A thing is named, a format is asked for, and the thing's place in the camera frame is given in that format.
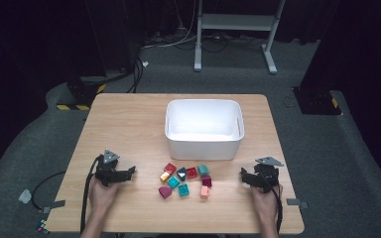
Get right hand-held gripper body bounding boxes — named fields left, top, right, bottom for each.
left=251, top=156, right=285, bottom=194

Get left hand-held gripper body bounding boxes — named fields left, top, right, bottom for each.
left=93, top=148, right=127, bottom=188

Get green-teal rounded toy block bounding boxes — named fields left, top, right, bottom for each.
left=196, top=164, right=210, bottom=177

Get white plastic bin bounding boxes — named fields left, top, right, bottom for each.
left=164, top=98, right=246, bottom=162

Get teal studded toy block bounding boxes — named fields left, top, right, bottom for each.
left=178, top=183, right=191, bottom=198

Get person's left hand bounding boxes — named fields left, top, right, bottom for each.
left=88, top=176, right=120, bottom=216

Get person's right hand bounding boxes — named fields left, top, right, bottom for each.
left=250, top=182, right=284, bottom=226

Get grey tape strip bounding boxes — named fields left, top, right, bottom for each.
left=42, top=199, right=66, bottom=214
left=286, top=197, right=310, bottom=210

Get magenta dome toy block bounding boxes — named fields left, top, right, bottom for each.
left=158, top=185, right=174, bottom=200

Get teal sloped toy block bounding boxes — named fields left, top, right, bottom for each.
left=167, top=175, right=182, bottom=189

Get black striped stand base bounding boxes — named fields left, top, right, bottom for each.
left=57, top=75, right=107, bottom=112

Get colourful puzzle cube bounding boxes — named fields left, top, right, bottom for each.
left=35, top=219, right=52, bottom=236

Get pale grey plastic piece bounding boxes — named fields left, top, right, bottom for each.
left=18, top=188, right=33, bottom=204

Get white metal stand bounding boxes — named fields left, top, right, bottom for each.
left=192, top=0, right=287, bottom=75

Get dark curtain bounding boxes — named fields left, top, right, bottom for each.
left=299, top=0, right=381, bottom=199
left=0, top=0, right=143, bottom=186

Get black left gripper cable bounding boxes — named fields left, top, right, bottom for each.
left=79, top=155, right=102, bottom=236

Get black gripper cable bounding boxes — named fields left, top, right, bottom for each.
left=79, top=155, right=102, bottom=236
left=265, top=175, right=284, bottom=234

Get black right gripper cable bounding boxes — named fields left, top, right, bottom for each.
left=265, top=175, right=284, bottom=234

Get black floor cable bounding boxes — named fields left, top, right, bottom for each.
left=31, top=171, right=66, bottom=211

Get black cable bundle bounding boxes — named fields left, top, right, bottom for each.
left=125, top=58, right=145, bottom=94

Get black cables under stand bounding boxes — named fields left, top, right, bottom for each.
left=175, top=33, right=266, bottom=54

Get white floor cable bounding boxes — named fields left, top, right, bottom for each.
left=141, top=0, right=200, bottom=50

